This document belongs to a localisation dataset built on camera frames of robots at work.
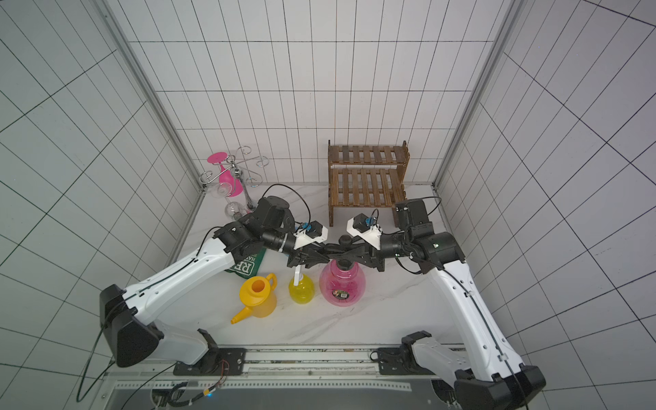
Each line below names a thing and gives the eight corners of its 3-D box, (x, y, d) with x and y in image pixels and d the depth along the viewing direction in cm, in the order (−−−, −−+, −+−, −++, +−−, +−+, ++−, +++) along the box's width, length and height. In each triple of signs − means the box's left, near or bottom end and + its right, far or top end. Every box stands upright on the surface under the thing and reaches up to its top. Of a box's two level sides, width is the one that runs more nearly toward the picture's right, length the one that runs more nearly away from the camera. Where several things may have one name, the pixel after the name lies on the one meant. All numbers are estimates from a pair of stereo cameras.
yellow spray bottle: (291, 304, 86) (285, 289, 75) (292, 290, 89) (287, 274, 78) (313, 304, 86) (311, 289, 75) (314, 290, 89) (312, 274, 78)
